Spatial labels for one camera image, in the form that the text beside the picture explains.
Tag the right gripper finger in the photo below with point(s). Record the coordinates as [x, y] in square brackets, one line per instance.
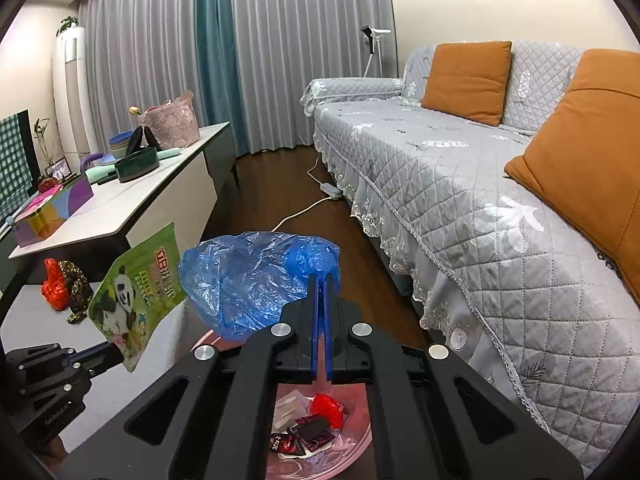
[335, 332]
[310, 326]

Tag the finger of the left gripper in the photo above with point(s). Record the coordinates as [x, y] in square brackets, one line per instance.
[97, 359]

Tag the blue plastic bag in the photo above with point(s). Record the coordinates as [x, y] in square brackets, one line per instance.
[239, 284]

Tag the green panda snack bag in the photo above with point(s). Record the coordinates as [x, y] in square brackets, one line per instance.
[140, 289]

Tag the black red snack wrapper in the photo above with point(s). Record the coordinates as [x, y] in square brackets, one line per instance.
[308, 435]

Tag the pink trash basin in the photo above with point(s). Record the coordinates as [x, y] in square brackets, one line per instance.
[349, 444]

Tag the dark floral cloth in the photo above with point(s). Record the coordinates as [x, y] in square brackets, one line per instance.
[79, 291]

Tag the grey mat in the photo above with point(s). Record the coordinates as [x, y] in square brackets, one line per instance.
[32, 322]

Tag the orange plastic bag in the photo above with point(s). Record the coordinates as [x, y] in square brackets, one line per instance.
[54, 289]

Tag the white power strip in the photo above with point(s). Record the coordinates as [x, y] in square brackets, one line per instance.
[331, 191]

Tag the white tissue in basin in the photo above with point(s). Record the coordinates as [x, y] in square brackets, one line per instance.
[287, 409]

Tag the colourful rectangular box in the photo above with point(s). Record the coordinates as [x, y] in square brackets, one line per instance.
[45, 213]

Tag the grey quilted sofa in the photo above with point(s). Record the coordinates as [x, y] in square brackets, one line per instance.
[518, 293]

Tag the red teapot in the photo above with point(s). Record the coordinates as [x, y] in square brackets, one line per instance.
[46, 184]

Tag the dark green round box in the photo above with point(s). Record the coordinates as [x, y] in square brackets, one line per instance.
[136, 165]

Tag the checked cloth covered television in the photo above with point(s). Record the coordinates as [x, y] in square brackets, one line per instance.
[19, 167]

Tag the teal curtain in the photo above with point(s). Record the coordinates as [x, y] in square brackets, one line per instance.
[218, 74]

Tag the stacked coloured bowls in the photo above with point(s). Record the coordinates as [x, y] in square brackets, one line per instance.
[118, 144]

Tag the orange cushion far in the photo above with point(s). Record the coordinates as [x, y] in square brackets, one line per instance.
[468, 80]

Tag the orange cushion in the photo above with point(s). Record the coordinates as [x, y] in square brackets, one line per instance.
[584, 160]
[468, 80]

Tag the white floor lamp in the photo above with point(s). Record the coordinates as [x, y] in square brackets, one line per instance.
[374, 41]

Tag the grey curtain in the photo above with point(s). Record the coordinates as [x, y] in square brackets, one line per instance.
[143, 52]

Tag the orange cushion near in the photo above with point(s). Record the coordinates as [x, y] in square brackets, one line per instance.
[584, 160]

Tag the white standing air conditioner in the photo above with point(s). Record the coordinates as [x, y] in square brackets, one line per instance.
[71, 97]

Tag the picture frame on cabinet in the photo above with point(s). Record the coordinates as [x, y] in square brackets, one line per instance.
[59, 170]

